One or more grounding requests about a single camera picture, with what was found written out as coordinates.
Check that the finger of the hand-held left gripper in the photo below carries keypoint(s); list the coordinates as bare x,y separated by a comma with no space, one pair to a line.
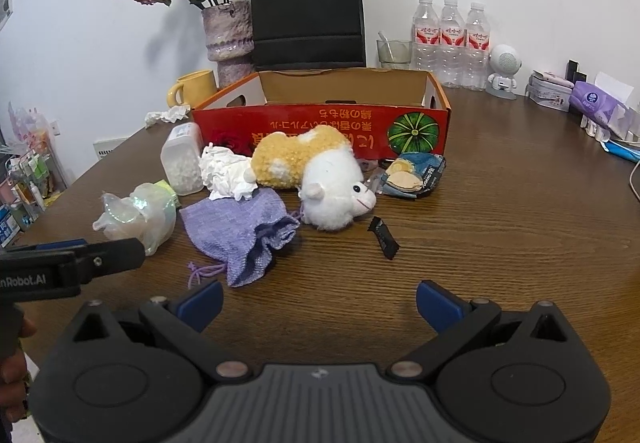
115,250
60,244

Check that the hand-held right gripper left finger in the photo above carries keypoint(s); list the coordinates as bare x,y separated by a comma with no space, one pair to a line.
202,305

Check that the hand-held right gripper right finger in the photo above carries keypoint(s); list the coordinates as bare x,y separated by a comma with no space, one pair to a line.
437,305

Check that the iridescent plastic bag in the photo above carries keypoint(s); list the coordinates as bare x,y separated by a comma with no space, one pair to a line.
145,213

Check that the small black sachet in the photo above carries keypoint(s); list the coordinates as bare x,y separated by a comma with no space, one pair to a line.
385,238

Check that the clear jar of white beads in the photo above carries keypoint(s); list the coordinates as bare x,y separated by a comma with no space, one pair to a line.
182,163

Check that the blue snack packet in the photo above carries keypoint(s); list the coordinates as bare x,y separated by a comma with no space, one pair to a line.
410,175

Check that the red artificial rose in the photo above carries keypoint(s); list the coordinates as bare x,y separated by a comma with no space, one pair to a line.
232,143

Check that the yellow white plush toy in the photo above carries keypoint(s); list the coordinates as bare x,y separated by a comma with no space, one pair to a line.
325,188

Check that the red cardboard box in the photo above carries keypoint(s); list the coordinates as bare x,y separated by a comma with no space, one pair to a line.
300,120

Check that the person's left hand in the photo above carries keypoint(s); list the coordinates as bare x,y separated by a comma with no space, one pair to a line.
20,373

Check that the rack of small goods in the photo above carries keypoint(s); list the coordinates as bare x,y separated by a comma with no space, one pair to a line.
30,173

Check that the small crumpled white tissue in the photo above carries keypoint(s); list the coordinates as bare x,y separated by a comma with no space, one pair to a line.
167,115

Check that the yellow mug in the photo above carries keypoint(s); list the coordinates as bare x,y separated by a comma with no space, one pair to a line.
197,88

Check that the grey tin box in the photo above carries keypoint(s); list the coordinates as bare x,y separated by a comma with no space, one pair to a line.
547,97

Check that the small white bottles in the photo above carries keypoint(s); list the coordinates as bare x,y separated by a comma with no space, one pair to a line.
592,127

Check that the blue white packet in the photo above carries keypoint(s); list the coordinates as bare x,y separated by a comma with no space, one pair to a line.
622,151

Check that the purple ceramic vase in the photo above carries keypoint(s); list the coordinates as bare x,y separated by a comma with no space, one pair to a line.
227,33

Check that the glass cup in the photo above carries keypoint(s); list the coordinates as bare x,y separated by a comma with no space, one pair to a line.
395,55

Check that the white robot figure speaker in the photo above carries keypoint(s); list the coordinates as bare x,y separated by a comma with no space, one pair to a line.
505,60

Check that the pink flat case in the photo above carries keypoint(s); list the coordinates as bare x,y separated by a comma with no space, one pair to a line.
555,79

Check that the purple tissue pack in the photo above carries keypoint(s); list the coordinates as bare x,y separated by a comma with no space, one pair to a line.
592,100

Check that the clear water bottle red label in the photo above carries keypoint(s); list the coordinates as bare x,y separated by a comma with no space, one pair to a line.
476,45
452,43
426,38

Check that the spoon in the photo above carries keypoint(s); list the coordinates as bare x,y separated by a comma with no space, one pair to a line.
384,40

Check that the small black box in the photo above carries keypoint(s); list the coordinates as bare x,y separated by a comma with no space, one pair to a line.
573,69

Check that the white wall outlet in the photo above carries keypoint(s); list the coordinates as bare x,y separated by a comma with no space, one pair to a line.
110,148

